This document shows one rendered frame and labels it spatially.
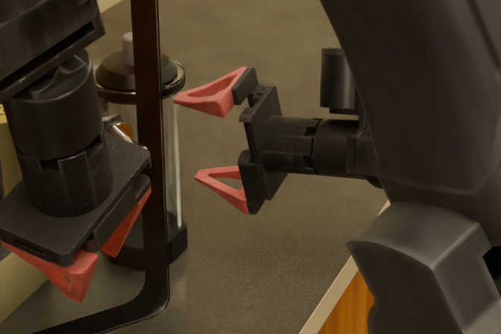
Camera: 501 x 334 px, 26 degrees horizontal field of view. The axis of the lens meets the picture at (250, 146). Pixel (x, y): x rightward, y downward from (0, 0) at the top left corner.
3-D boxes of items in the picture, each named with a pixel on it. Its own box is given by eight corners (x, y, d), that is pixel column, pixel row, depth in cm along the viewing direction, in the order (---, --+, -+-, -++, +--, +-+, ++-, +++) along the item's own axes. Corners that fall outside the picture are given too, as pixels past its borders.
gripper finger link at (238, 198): (200, 118, 116) (279, 124, 112) (214, 173, 120) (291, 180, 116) (171, 154, 111) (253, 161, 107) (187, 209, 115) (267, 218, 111)
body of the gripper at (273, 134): (259, 82, 110) (326, 86, 107) (276, 165, 116) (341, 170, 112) (232, 116, 105) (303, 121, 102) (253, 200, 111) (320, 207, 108)
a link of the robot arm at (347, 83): (386, 180, 96) (446, 174, 102) (391, 50, 95) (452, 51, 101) (291, 165, 105) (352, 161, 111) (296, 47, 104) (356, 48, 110)
